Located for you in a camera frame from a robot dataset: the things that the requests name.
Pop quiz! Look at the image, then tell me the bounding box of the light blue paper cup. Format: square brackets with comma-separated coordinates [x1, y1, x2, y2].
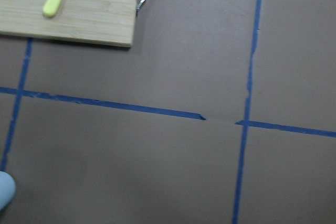
[0, 171, 16, 211]

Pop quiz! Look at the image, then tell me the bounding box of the wooden cutting board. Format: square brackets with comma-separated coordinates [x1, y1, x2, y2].
[1, 0, 146, 48]

